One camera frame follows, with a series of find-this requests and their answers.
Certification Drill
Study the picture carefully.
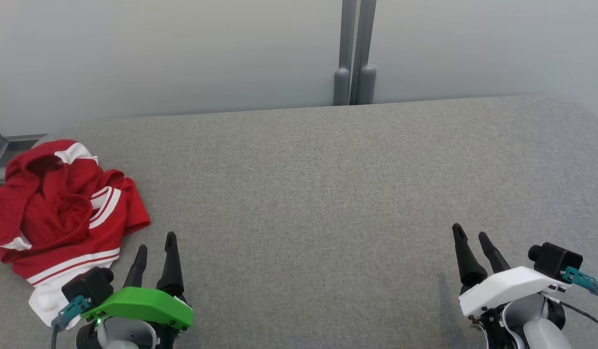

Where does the grey partition post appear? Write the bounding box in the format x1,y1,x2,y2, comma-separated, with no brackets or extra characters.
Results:
333,0,358,106
356,0,377,105

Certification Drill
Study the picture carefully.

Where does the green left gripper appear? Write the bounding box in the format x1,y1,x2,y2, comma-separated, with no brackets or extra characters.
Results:
80,232,194,341

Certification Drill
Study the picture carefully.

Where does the cable with teal plug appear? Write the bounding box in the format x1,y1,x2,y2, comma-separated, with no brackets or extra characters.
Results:
562,268,598,335
51,296,91,349

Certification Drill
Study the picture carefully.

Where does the red Bulls basketball jersey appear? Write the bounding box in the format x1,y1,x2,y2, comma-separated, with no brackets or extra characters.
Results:
0,170,151,330

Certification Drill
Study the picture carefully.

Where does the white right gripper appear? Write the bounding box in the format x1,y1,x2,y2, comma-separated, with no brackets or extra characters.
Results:
452,223,569,318

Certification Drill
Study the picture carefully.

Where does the left cable with teal plug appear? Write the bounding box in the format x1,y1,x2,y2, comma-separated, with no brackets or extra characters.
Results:
51,296,91,349

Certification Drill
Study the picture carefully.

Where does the right cable with teal plug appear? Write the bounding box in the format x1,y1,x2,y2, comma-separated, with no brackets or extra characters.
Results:
562,268,598,335

